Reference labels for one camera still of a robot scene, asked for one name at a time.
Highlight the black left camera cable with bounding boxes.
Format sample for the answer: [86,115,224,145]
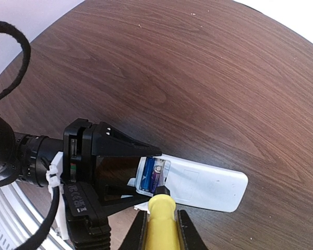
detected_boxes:
[0,21,63,250]

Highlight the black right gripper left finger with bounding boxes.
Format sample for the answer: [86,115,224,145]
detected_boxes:
[121,211,148,250]

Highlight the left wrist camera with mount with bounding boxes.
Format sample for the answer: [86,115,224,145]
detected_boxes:
[45,152,111,249]

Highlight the yellow handled screwdriver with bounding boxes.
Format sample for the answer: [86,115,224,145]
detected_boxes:
[144,186,180,249]

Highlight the purple battery in remote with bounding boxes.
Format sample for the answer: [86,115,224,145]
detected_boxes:
[149,159,165,193]

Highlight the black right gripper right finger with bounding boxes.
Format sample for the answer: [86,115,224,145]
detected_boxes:
[176,210,208,250]

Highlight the blue battery in remote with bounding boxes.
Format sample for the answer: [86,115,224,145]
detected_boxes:
[141,157,155,191]

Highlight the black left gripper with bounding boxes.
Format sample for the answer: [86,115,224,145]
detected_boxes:
[0,116,162,216]

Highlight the white remote control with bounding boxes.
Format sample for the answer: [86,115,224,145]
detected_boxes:
[127,154,248,213]

